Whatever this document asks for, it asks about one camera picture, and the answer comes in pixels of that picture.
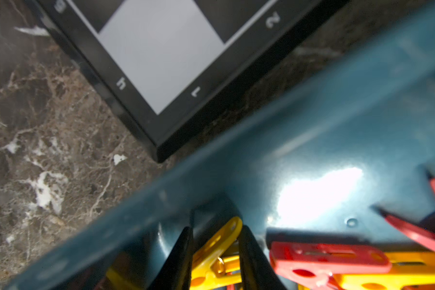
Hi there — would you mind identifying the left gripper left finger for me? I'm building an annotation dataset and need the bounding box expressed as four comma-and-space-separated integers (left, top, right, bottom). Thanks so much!
148, 227, 193, 290

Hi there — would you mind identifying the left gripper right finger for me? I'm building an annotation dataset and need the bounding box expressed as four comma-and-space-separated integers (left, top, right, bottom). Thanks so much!
238, 225, 286, 290

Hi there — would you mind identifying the teal storage box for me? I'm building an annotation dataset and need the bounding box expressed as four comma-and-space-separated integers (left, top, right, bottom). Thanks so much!
5, 0, 435, 290

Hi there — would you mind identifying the black white checkerboard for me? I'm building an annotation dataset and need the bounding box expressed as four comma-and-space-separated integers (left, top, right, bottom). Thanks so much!
27, 1, 345, 163

